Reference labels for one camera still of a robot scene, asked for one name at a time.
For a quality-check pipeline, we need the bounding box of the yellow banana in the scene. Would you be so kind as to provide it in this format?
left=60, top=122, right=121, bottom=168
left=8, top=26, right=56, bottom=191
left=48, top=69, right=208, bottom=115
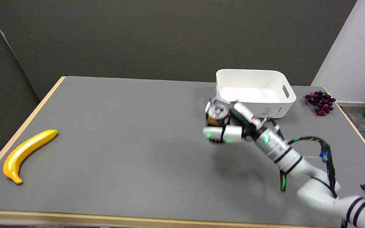
left=3, top=129, right=59, bottom=184

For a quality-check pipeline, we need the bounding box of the white plastic box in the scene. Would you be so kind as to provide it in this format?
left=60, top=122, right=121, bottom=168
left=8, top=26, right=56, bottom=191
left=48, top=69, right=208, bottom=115
left=216, top=69, right=297, bottom=118

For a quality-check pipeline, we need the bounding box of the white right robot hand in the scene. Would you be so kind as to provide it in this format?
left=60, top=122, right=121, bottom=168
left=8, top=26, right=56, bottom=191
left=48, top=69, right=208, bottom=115
left=202, top=96, right=267, bottom=144

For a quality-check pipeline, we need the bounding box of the small orange can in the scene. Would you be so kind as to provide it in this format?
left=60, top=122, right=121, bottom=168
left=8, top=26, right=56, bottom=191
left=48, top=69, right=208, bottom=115
left=207, top=105, right=231, bottom=128

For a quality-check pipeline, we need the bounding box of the dark red grape bunch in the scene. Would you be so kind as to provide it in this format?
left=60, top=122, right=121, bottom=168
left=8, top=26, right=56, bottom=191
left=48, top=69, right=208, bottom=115
left=304, top=91, right=336, bottom=116

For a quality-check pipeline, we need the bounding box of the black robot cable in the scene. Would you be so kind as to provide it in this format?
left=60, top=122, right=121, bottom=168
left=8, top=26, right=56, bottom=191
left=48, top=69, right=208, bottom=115
left=266, top=117, right=340, bottom=199

